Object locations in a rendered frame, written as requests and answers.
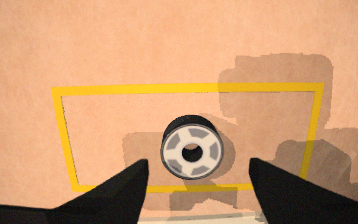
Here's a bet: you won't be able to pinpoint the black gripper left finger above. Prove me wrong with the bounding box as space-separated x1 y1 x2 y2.
0 158 149 224

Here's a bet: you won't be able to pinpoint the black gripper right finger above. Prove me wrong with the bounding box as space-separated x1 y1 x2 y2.
248 158 358 224

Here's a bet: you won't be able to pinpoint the black wheel with light grey hub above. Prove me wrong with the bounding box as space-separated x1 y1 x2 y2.
160 114 224 180

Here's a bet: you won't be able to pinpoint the yellow rectangular tape outline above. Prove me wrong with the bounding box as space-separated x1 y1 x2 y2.
51 82 324 193

